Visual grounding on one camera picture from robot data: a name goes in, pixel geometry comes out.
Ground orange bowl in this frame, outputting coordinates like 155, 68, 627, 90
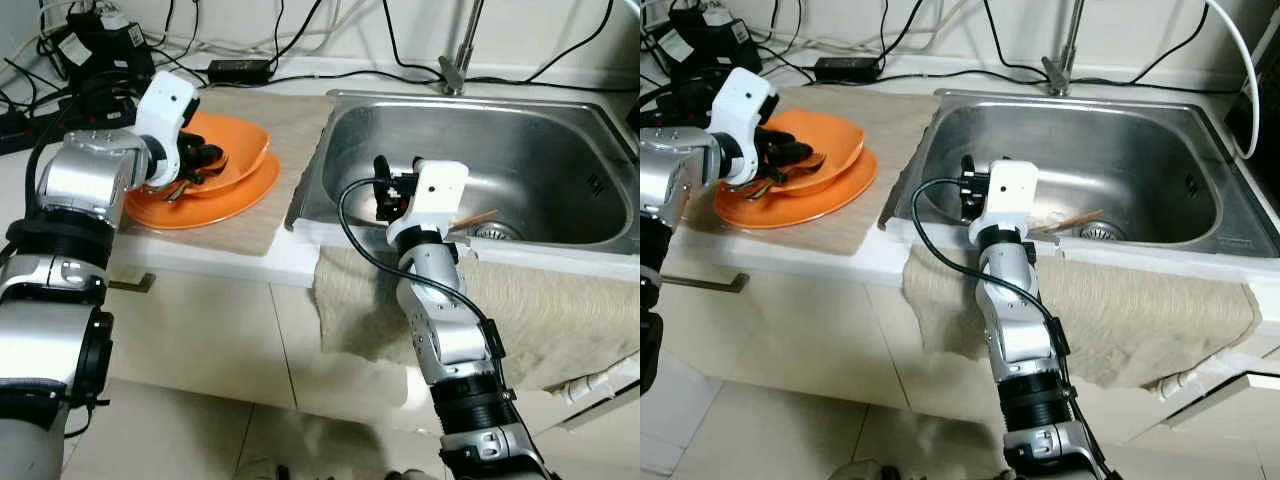
178, 113, 272, 197
762, 108, 867, 197

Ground gold spoon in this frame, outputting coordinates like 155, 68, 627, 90
163, 172, 216, 204
745, 170, 801, 201

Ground black power adapter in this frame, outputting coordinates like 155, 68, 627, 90
205, 58, 274, 86
812, 56, 882, 84

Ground sink drain strainer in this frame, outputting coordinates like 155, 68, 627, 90
1075, 220, 1128, 244
470, 220, 523, 244

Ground chrome faucet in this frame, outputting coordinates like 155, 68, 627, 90
437, 0, 488, 97
1040, 0, 1088, 97

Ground black charger box white labels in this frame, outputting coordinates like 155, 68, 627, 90
655, 0, 763, 76
45, 8, 158, 101

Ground stainless steel sink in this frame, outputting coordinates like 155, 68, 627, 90
286, 90, 641, 257
880, 88, 1280, 269

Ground black power strip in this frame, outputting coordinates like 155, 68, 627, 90
0, 98, 71, 156

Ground large beige towel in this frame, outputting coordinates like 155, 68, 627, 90
903, 243, 1263, 391
312, 243, 641, 393

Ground white flexible tube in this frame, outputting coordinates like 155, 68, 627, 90
1205, 0, 1264, 161

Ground black appliance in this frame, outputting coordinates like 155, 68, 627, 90
1225, 20, 1280, 186

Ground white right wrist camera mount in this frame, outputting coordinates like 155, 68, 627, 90
387, 160, 470, 248
966, 158, 1040, 248

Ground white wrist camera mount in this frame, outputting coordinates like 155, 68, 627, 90
966, 158, 1040, 248
387, 160, 470, 248
705, 67, 781, 188
133, 70, 200, 188

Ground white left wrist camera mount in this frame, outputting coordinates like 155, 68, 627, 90
705, 67, 781, 188
133, 70, 200, 188

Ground long black cable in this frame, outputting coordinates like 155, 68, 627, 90
270, 68, 641, 93
880, 66, 1280, 93

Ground thin black cable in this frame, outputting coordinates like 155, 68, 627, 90
1130, 0, 1211, 83
985, 0, 1046, 83
525, 0, 616, 83
380, 0, 446, 83

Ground black adapter cable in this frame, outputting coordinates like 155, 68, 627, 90
875, 0, 931, 61
268, 0, 326, 63

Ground white ribbed hose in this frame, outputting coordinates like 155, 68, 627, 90
558, 370, 641, 406
1158, 368, 1246, 404

